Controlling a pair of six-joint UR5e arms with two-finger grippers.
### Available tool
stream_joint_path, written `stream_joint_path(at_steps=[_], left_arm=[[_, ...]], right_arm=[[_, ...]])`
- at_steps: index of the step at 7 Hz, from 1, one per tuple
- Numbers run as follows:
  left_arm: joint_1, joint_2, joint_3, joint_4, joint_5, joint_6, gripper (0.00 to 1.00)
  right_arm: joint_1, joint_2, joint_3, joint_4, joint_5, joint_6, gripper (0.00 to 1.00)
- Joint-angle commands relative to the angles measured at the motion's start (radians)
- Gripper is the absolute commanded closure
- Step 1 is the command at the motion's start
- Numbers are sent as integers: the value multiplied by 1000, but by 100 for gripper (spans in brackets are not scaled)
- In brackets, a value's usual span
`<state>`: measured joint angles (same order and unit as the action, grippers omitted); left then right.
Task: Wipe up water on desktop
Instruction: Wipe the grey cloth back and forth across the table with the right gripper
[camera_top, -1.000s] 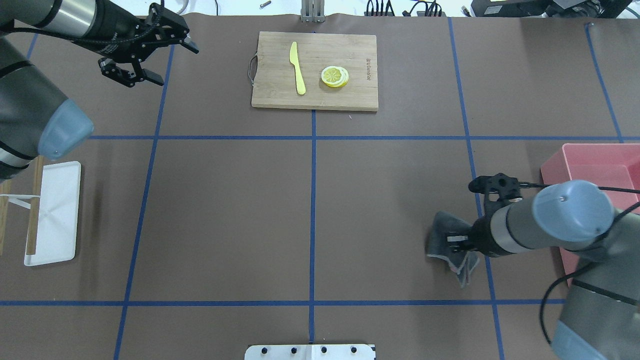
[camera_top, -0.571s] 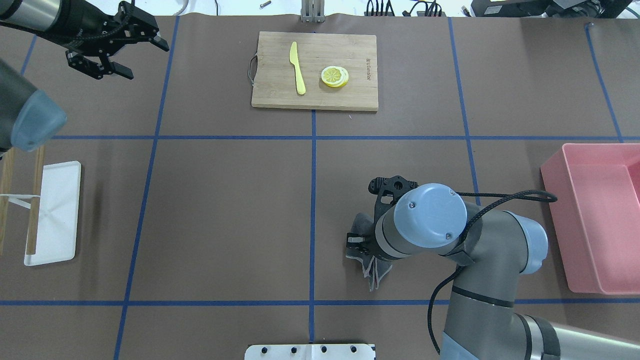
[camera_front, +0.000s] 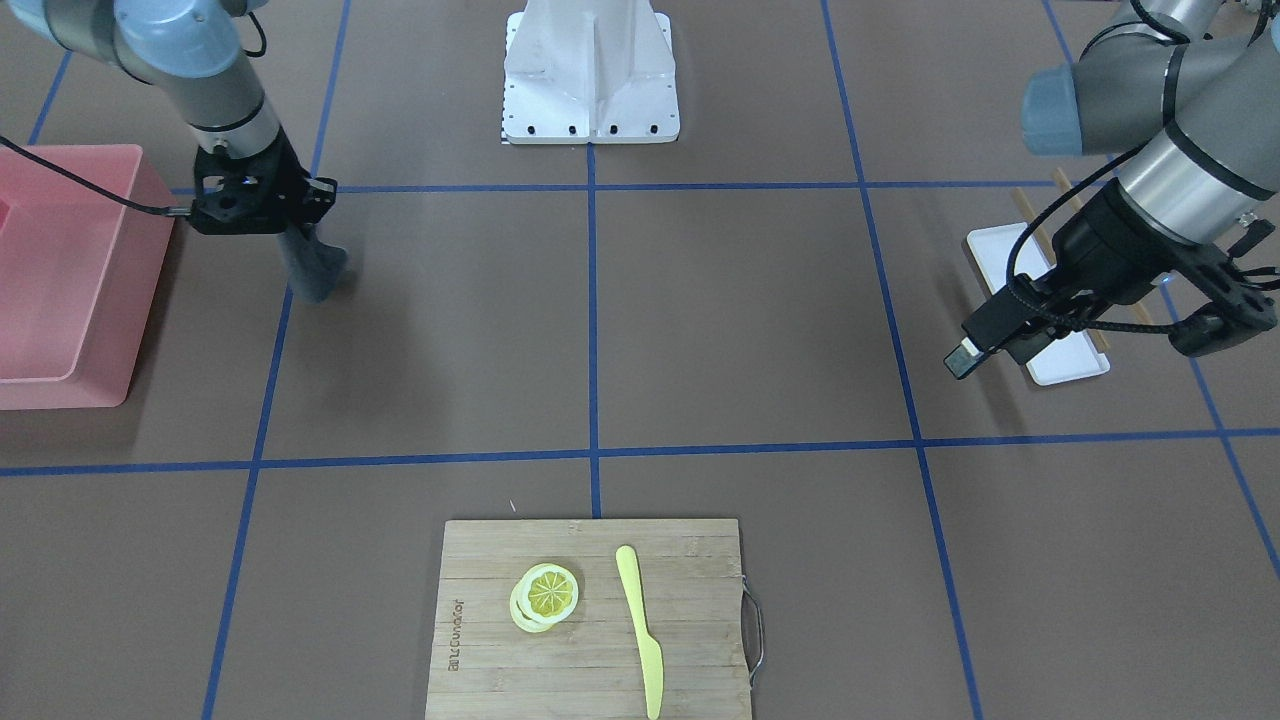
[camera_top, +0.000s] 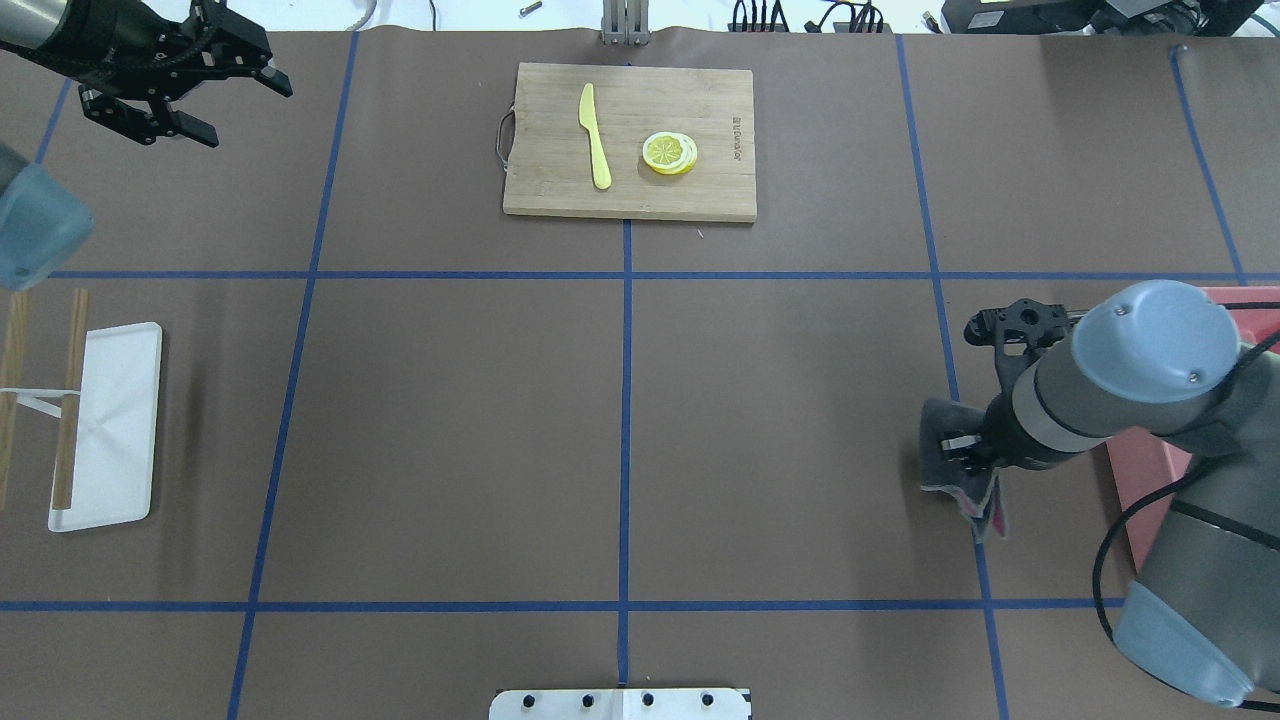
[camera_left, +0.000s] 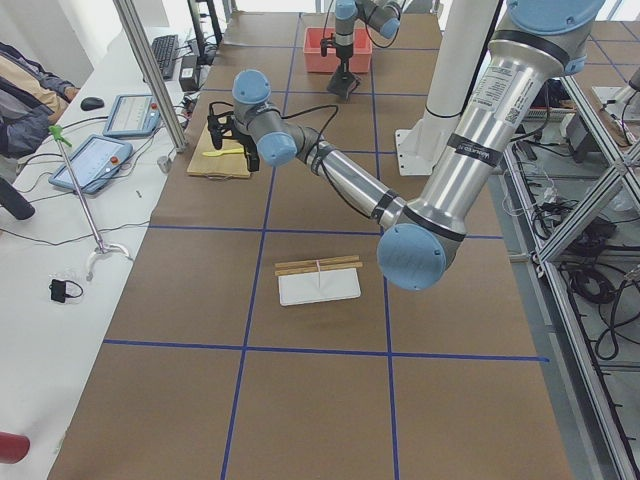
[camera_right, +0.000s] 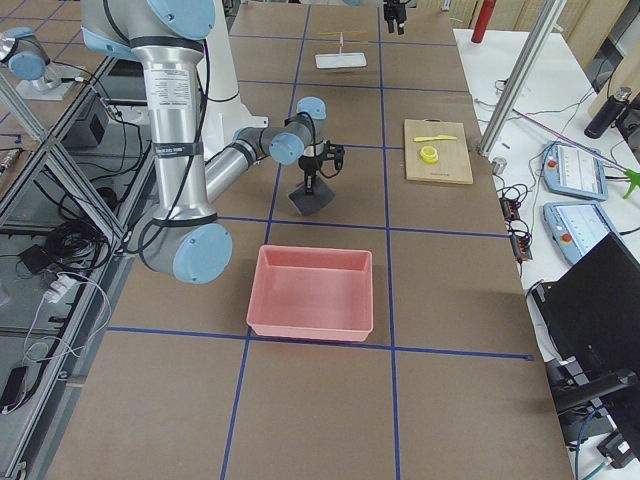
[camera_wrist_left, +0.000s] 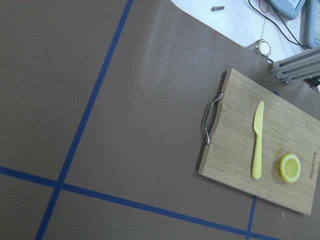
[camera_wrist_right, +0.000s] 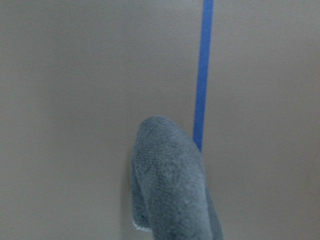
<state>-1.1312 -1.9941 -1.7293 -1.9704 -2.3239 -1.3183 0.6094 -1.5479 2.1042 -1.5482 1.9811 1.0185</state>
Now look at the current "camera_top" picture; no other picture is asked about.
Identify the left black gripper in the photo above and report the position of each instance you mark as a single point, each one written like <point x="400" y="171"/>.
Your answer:
<point x="103" y="42"/>

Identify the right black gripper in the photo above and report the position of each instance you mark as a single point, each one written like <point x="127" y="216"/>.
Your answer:
<point x="996" y="433"/>

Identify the grey cloth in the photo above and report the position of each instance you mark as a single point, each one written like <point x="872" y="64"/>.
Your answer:
<point x="980" y="498"/>

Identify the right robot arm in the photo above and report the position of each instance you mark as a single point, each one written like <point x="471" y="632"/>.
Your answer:
<point x="1184" y="582"/>

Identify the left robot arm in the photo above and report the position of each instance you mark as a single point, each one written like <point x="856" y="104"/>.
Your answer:
<point x="42" y="223"/>

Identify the wooden rack rod near tray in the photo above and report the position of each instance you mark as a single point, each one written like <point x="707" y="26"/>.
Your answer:
<point x="70" y="403"/>

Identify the wooden rack rod outer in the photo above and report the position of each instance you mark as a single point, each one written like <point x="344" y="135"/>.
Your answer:
<point x="12" y="364"/>

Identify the white rectangular tray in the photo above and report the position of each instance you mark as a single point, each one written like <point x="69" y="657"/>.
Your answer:
<point x="113" y="471"/>

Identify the white rack crossbar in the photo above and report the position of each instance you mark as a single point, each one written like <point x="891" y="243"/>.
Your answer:
<point x="45" y="401"/>

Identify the bamboo cutting board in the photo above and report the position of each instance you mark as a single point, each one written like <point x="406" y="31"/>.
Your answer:
<point x="548" y="167"/>

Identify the yellow plastic knife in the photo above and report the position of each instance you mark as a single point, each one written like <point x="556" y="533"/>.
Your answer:
<point x="600" y="171"/>

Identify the yellow lemon slice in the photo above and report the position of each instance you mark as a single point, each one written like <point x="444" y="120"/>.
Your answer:
<point x="669" y="153"/>

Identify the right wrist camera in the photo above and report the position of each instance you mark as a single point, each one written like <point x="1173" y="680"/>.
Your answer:
<point x="1019" y="334"/>

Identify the metal camera post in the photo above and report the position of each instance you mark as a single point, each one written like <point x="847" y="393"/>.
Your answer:
<point x="625" y="23"/>

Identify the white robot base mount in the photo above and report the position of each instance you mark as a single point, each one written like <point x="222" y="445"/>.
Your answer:
<point x="623" y="703"/>

